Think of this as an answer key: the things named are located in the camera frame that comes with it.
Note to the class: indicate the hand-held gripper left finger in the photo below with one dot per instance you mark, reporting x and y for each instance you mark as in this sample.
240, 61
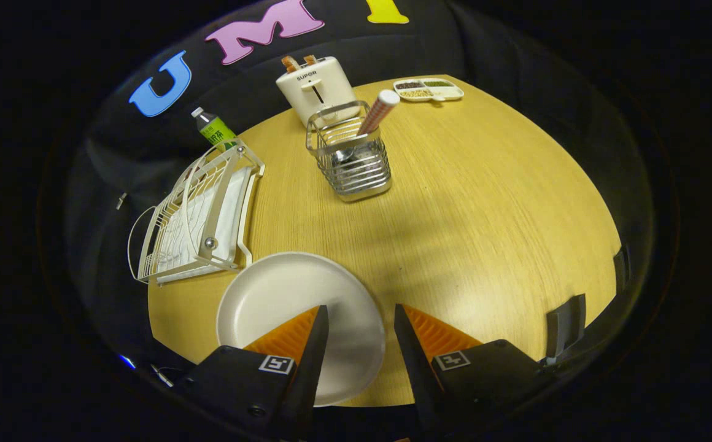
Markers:
310, 368

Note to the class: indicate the white divided tray with grains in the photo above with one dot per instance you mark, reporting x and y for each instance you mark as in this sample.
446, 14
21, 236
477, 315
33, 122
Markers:
448, 92

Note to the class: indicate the white cloth clip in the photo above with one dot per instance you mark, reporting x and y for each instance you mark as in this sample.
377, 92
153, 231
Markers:
121, 201

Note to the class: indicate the white toaster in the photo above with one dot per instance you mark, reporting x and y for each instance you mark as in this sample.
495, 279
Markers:
316, 86

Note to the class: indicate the grey table edge clamp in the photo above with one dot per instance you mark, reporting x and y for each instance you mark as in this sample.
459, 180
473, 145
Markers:
621, 268
568, 325

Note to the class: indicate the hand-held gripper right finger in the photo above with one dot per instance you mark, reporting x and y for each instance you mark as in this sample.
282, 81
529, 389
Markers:
414, 362

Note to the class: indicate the white round plate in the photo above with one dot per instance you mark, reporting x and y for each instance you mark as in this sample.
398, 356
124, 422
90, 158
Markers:
282, 294

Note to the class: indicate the green label drink bottle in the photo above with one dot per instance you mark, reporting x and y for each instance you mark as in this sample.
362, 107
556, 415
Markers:
216, 131

